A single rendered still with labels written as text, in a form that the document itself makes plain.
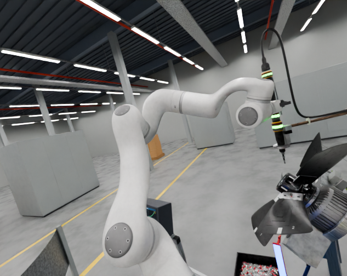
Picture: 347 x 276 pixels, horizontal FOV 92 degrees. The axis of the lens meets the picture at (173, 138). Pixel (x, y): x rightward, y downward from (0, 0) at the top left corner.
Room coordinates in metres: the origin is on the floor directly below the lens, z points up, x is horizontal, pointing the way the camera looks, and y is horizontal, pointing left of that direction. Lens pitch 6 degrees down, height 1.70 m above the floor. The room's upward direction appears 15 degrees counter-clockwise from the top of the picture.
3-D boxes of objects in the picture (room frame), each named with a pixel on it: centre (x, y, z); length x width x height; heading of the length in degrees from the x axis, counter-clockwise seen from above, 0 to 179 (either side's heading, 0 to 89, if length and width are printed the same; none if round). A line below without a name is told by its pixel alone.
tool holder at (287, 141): (0.80, -0.51, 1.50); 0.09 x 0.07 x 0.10; 81
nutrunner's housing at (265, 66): (0.80, -0.50, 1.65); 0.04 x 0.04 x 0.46
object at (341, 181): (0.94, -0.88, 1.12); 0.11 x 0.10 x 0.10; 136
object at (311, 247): (0.74, -0.49, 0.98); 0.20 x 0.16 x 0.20; 46
